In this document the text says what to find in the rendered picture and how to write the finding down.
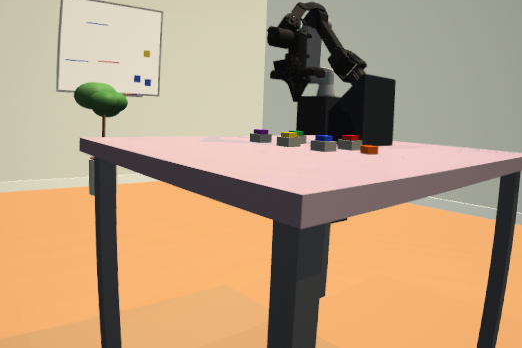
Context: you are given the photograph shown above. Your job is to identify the yellow button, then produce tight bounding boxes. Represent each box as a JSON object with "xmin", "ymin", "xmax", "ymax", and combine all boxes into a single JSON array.
[{"xmin": 276, "ymin": 132, "xmax": 301, "ymax": 147}]

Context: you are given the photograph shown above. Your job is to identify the blue button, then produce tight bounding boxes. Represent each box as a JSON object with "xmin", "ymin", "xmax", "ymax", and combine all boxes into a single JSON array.
[{"xmin": 310, "ymin": 135, "xmax": 337, "ymax": 152}]

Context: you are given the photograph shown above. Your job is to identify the small orange block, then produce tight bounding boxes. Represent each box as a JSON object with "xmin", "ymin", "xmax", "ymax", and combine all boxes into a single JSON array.
[{"xmin": 360, "ymin": 146, "xmax": 379, "ymax": 155}]

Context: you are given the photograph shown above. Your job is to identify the purple button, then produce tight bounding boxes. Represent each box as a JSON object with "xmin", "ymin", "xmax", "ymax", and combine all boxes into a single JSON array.
[{"xmin": 250, "ymin": 129, "xmax": 272, "ymax": 143}]

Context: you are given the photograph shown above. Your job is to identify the red button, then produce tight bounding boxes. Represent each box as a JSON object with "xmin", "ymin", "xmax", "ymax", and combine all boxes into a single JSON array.
[{"xmin": 337, "ymin": 135, "xmax": 362, "ymax": 151}]

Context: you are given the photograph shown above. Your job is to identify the green button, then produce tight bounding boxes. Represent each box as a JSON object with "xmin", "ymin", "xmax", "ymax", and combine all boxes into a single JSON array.
[{"xmin": 289, "ymin": 131, "xmax": 307, "ymax": 144}]

